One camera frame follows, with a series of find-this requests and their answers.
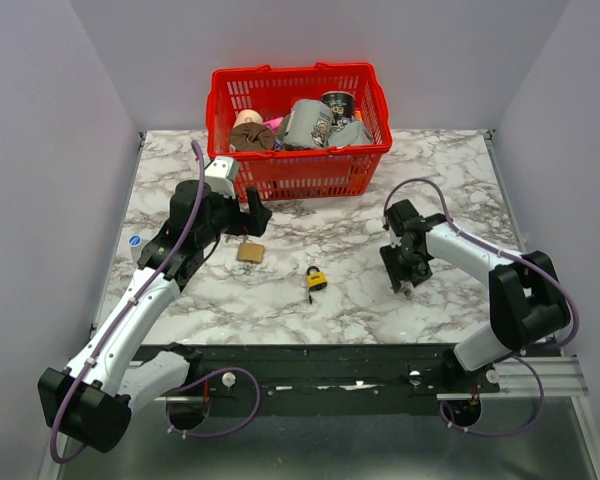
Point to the brown cloth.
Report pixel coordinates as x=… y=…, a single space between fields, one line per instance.
x=252 y=137

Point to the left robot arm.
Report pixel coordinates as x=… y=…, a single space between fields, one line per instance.
x=93 y=398

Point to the clear plastic water bottle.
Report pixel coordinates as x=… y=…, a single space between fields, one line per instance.
x=136 y=245

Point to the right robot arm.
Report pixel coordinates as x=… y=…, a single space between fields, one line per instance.
x=525 y=304

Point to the brass padlock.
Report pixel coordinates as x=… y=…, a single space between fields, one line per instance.
x=249 y=255

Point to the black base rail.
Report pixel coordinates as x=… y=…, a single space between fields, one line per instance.
x=332 y=380

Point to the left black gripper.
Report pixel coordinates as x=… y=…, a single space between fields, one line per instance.
x=252 y=223

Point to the grey printed cloth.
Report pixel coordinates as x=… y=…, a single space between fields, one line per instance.
x=311 y=126

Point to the beige round ball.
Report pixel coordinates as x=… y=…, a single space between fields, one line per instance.
x=247 y=116

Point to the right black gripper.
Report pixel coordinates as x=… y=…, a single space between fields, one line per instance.
x=396 y=272

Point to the pink item in basket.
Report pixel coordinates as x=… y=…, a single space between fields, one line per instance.
x=274 y=123

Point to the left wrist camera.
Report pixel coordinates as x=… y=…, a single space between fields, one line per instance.
x=220 y=174

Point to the yellow black padlock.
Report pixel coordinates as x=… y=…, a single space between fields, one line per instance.
x=316 y=281

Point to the red plastic shopping basket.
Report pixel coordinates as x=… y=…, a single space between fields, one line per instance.
x=283 y=175

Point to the dark printed cup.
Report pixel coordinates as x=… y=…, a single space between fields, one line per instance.
x=342 y=106

